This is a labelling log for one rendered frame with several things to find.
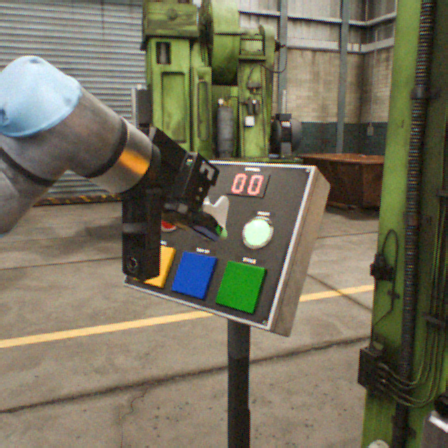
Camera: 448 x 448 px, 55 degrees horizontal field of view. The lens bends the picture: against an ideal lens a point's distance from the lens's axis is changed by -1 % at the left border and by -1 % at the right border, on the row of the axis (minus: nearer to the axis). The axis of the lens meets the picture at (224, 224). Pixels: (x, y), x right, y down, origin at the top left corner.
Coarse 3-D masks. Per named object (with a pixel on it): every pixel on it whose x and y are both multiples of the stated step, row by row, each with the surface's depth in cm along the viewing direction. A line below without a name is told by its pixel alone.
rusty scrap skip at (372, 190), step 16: (304, 160) 779; (320, 160) 729; (336, 160) 681; (352, 160) 645; (368, 160) 779; (384, 160) 638; (336, 176) 708; (352, 176) 667; (368, 176) 645; (336, 192) 729; (352, 192) 686; (368, 192) 664; (352, 208) 711; (368, 208) 698
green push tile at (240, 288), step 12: (228, 264) 73; (240, 264) 72; (228, 276) 72; (240, 276) 71; (252, 276) 70; (264, 276) 69; (228, 288) 71; (240, 288) 70; (252, 288) 69; (216, 300) 72; (228, 300) 71; (240, 300) 69; (252, 300) 68; (252, 312) 68
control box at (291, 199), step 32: (224, 192) 80; (256, 192) 76; (288, 192) 73; (320, 192) 75; (288, 224) 71; (224, 256) 75; (256, 256) 72; (288, 256) 69; (160, 288) 80; (288, 288) 69; (256, 320) 68; (288, 320) 71
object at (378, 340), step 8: (376, 336) 85; (376, 344) 85; (384, 344) 84; (360, 352) 85; (368, 352) 84; (376, 352) 83; (360, 360) 86; (368, 360) 84; (376, 360) 83; (360, 368) 86; (368, 368) 84; (376, 368) 83; (360, 376) 86; (368, 376) 84; (376, 376) 83; (368, 384) 84; (376, 384) 83; (384, 384) 82; (368, 392) 88; (376, 392) 84
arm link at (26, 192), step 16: (0, 160) 39; (0, 176) 39; (16, 176) 39; (32, 176) 40; (0, 192) 38; (16, 192) 40; (32, 192) 41; (0, 208) 38; (16, 208) 41; (0, 224) 40; (16, 224) 45
